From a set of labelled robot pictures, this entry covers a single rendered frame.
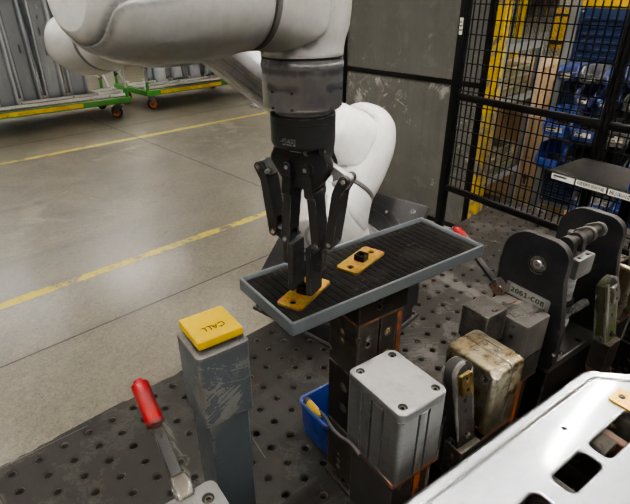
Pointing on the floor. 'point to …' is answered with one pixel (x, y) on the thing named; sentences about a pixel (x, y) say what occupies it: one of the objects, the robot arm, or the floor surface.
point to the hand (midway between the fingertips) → (305, 266)
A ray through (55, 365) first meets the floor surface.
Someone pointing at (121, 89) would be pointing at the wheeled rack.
